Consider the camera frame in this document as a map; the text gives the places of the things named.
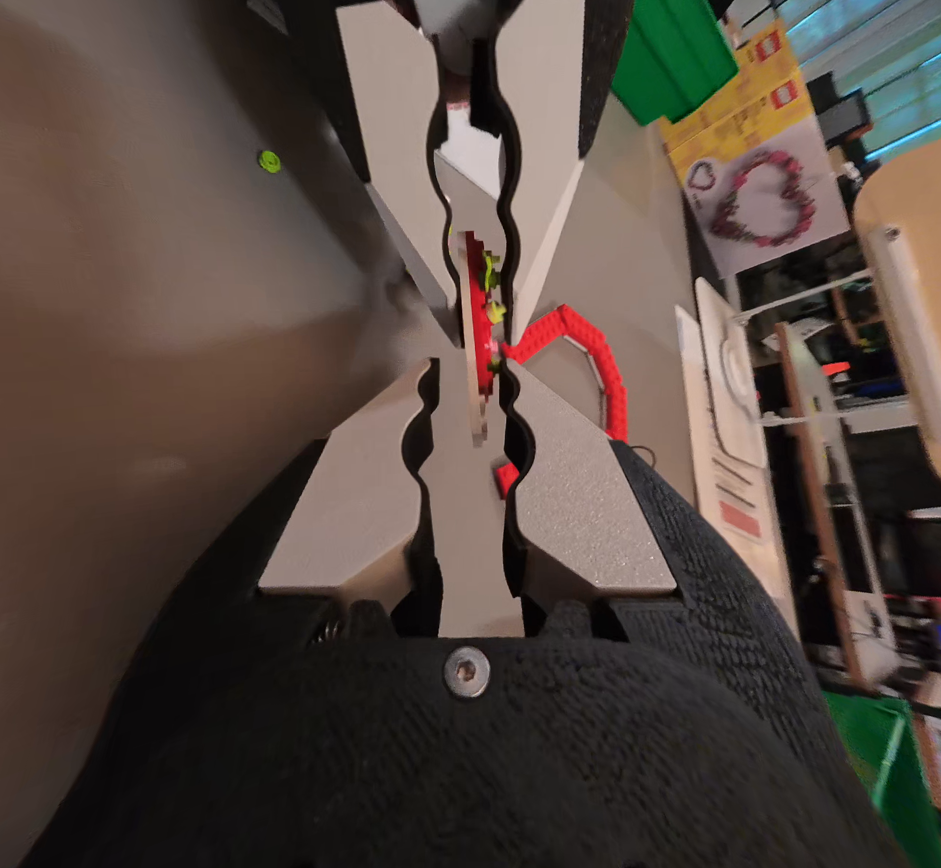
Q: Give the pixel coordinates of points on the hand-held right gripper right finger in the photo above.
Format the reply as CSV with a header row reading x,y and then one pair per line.
x,y
581,508

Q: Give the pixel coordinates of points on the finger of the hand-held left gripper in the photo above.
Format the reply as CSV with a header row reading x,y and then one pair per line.
x,y
386,104
548,89

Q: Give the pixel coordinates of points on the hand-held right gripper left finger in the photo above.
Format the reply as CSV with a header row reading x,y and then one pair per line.
x,y
353,500

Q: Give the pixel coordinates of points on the red and tan lego assembly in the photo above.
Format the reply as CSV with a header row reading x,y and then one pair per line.
x,y
474,324

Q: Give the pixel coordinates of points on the lime round lego piece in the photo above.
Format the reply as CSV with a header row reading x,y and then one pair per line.
x,y
270,162

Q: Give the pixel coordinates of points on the large green plastic bin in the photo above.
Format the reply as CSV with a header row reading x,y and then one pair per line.
x,y
669,23

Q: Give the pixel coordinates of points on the white instruction sheet red label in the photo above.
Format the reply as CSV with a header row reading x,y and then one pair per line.
x,y
742,500

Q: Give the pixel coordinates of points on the white board with round mark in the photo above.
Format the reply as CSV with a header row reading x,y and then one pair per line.
x,y
731,368

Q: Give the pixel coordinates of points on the beige round table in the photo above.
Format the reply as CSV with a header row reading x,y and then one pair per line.
x,y
900,199

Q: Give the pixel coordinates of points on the red lego arc frame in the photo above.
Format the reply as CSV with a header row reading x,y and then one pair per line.
x,y
599,361

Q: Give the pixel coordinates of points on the white metal rail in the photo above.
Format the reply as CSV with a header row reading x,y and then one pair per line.
x,y
809,295

